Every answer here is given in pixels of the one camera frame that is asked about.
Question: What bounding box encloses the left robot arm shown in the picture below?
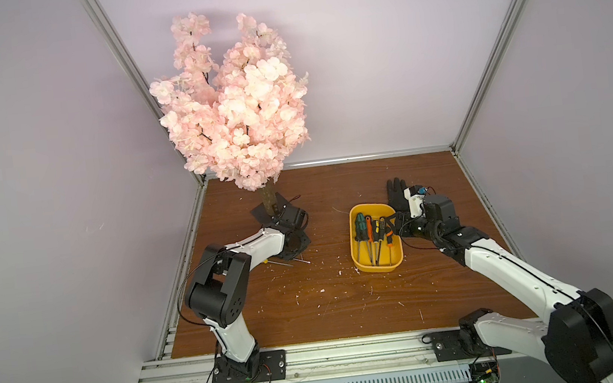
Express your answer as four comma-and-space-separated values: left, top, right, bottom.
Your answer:
181, 202, 310, 379

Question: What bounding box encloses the black work glove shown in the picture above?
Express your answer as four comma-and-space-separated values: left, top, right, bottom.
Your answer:
386, 177, 412, 213

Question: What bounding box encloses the small orange screwdriver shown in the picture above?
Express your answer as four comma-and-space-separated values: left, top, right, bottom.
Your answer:
385, 224, 395, 265

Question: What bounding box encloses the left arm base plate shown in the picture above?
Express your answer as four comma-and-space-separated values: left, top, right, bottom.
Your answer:
211, 349, 287, 383

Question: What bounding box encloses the small green black screwdriver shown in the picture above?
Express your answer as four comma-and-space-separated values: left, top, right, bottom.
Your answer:
355, 213, 372, 264

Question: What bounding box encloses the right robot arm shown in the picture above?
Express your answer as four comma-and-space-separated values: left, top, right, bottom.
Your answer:
388, 187, 613, 383

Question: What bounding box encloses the right controller board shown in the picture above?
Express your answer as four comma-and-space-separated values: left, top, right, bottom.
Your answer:
468, 360, 501, 383

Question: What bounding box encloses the large green black screwdriver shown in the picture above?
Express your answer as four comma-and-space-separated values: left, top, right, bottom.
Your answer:
354, 213, 367, 261

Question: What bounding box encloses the pink artificial blossom tree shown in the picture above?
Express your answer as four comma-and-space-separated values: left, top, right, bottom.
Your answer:
149, 13, 309, 216

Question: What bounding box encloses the yellow plastic storage box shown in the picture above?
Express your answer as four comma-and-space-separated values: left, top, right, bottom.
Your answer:
349, 203, 404, 273

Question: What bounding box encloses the yellow black striped screwdriver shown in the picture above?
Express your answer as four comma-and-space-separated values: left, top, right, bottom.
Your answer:
374, 217, 387, 266

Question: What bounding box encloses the aluminium front rail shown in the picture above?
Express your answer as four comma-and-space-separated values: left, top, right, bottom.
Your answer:
130, 310, 595, 383

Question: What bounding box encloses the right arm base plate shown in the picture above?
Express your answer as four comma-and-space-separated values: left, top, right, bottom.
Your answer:
421, 329, 512, 363

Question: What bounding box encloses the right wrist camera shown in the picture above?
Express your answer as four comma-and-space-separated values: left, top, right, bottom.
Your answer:
403, 185, 428, 218

